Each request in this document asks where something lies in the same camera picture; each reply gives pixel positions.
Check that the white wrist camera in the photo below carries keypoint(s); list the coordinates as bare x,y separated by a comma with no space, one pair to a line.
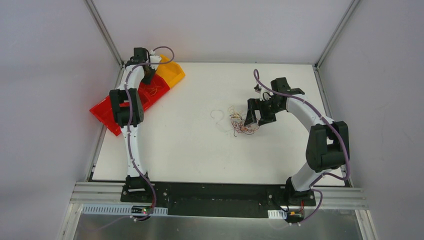
264,94
154,59

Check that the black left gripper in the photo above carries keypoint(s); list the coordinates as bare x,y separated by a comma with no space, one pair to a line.
148,75

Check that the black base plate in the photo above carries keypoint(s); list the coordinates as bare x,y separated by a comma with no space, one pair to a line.
217,199

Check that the right controller board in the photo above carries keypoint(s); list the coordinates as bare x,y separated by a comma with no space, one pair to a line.
294,218

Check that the yellow plastic bin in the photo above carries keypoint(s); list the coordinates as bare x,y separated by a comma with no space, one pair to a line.
172,73

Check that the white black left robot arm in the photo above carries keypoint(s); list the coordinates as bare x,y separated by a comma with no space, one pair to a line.
128,114

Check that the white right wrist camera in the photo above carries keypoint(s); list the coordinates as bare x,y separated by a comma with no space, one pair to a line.
264,94

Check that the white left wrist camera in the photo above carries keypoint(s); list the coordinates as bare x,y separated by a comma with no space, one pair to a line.
154,59

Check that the left controller board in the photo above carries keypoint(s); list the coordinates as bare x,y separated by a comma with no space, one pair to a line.
141,210

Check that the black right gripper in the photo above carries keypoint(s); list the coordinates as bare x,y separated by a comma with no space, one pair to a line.
259,110

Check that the aluminium frame rail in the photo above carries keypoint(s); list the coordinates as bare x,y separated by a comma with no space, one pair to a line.
339,198

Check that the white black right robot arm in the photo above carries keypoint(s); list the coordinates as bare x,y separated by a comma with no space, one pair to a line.
327,146

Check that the controller board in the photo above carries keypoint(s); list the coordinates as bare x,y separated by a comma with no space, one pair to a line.
141,210
294,218

